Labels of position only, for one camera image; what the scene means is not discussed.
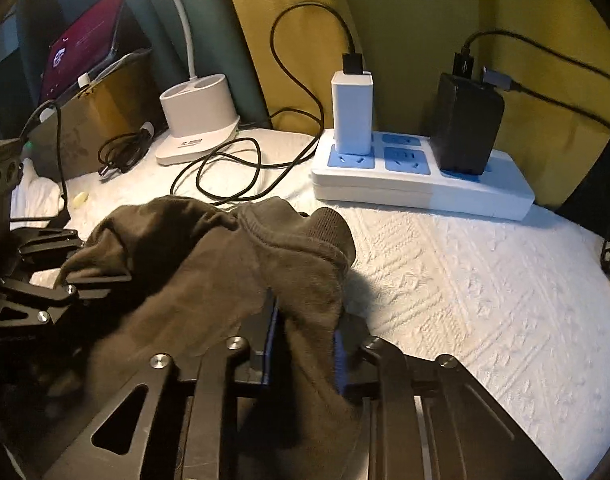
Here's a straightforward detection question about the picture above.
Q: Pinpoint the black cable with grey plug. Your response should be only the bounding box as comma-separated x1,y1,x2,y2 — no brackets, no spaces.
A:
481,66,610,132

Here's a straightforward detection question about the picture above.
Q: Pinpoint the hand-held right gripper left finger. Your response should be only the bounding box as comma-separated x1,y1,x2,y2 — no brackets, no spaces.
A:
42,300,282,480

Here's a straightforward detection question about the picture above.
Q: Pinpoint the coiled black cable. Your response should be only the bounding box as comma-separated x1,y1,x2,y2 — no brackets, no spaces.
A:
98,121,154,177

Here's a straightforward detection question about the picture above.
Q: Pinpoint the yellow curtain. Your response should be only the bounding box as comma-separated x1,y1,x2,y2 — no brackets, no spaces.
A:
219,0,610,211

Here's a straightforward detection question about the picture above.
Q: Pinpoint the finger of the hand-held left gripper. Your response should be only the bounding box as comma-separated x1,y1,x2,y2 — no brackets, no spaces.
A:
0,271,134,333
10,227,86,264

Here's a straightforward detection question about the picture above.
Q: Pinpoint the long black charger cable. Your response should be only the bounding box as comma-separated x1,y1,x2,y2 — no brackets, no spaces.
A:
171,2,367,207

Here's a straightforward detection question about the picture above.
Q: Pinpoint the white power strip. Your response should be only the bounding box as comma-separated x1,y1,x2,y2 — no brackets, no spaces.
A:
310,128,536,222

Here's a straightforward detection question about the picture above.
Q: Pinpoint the white cloth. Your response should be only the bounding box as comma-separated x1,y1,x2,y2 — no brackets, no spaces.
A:
10,160,68,223

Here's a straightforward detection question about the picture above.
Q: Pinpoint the brown t-shirt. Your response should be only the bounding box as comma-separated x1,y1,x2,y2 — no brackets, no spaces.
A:
0,196,366,461

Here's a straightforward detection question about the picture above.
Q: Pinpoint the tablet with red screen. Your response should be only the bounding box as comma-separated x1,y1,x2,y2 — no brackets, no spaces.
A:
38,0,127,105

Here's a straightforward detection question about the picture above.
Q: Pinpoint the dark green curtain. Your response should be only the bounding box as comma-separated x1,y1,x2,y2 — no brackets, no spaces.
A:
15,0,268,128

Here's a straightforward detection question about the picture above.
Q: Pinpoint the brown cardboard box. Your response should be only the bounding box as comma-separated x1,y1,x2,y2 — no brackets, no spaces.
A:
22,47,158,182

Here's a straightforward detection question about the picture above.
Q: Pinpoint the white charger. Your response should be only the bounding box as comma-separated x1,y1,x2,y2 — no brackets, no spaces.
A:
331,70,376,156

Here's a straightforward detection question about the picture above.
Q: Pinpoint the white desk lamp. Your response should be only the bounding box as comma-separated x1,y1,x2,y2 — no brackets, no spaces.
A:
68,0,242,166

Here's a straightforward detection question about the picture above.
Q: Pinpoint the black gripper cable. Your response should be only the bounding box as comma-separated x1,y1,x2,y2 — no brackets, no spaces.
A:
19,100,72,221

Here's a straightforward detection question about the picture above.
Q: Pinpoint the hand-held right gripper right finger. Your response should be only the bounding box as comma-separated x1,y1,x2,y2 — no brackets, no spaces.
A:
334,316,564,480

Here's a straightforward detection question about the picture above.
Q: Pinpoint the black charger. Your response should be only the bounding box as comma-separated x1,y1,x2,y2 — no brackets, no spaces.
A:
429,72,506,176

